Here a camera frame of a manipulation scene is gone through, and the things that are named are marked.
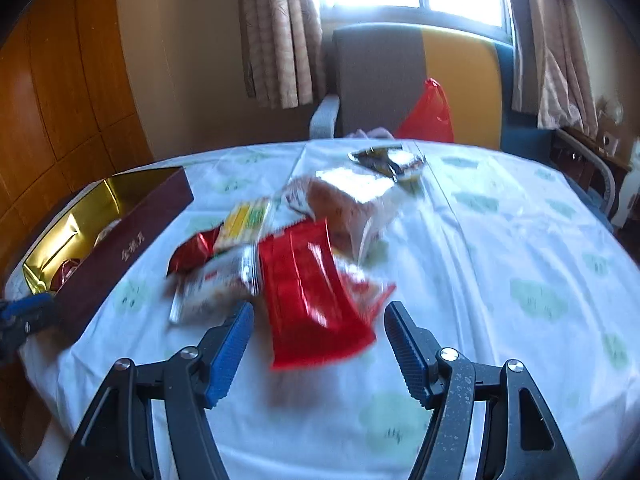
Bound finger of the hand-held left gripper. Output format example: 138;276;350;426
0;292;65;361

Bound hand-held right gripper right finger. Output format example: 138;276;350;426
384;301;581;480

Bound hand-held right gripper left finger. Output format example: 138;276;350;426
57;301;256;480

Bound white snack packet red label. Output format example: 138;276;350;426
169;244;264;326

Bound red and white snack packet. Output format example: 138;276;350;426
332;255;398;326

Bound large red snack packet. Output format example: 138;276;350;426
257;217;378;371

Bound shiny red snack packet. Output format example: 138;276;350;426
166;227;223;278

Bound maroon tin box gold inside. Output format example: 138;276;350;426
4;166;195;343

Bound bread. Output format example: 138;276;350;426
282;167;401;263

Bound small red patterned snack packet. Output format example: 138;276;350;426
54;258;85;292

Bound white tablecloth green prints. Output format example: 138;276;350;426
5;139;640;480

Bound yellow and green snack packet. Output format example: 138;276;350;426
215;199;273;253

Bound dark foil snack packet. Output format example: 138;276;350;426
348;145;427;182

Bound pale plastic bag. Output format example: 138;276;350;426
347;127;396;141

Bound red plastic bag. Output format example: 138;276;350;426
394;78;455;143

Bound wooden side table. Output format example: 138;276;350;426
552;122;640;201

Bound grey and yellow armchair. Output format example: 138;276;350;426
310;24;556;153

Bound white round object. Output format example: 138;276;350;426
597;97;625;123

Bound beige patterned curtain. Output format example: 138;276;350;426
239;0;325;110
520;0;599;136

